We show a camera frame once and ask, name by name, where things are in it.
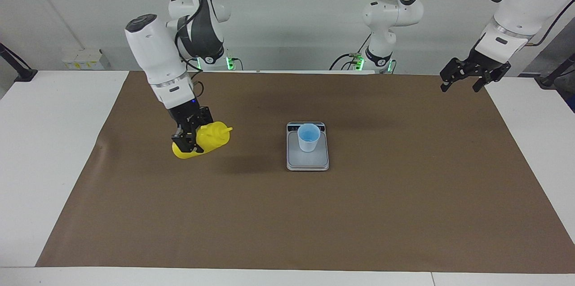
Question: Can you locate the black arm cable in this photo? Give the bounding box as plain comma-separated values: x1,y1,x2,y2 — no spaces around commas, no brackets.
416,0,575,47
164,0,212,98

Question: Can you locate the black clamp stand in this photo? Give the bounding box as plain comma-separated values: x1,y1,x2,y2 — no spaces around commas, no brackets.
0,43,38,83
535,52,575,89

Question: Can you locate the brown table mat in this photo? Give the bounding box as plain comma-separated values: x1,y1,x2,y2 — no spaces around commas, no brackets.
35,70,575,274

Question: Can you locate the yellow squeeze bottle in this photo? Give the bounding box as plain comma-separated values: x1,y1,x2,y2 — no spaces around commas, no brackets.
172,121,234,160

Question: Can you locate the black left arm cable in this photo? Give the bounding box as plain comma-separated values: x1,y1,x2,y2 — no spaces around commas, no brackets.
416,0,575,47

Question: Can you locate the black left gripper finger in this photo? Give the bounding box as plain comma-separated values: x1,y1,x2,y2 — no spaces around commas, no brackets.
439,57,470,94
473,64,512,94

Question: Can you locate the black left base cable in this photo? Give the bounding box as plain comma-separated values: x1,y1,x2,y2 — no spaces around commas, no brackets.
329,35,373,71

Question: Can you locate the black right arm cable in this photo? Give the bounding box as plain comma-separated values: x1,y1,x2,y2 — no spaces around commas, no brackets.
164,0,212,98

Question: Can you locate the light blue plastic cup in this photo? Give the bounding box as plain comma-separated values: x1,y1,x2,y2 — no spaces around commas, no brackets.
297,123,321,153

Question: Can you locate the silver digital kitchen scale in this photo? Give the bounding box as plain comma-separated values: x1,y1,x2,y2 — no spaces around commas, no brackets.
286,121,330,172

